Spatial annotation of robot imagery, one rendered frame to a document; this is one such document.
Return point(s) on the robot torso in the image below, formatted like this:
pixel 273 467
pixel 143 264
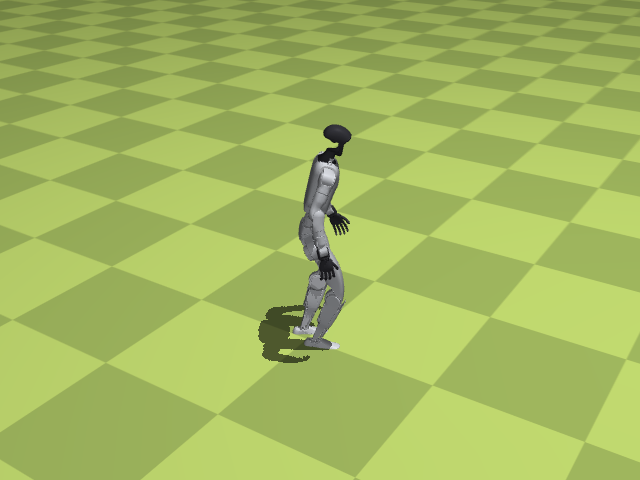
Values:
pixel 316 169

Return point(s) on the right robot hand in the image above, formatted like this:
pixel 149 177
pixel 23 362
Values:
pixel 326 265

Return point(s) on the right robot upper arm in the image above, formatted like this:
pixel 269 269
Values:
pixel 326 182

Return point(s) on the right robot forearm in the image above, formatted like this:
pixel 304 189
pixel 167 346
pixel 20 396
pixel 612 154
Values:
pixel 318 233

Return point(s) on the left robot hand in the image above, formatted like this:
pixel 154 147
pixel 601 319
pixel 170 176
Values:
pixel 336 219

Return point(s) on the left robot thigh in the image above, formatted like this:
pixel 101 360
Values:
pixel 314 278

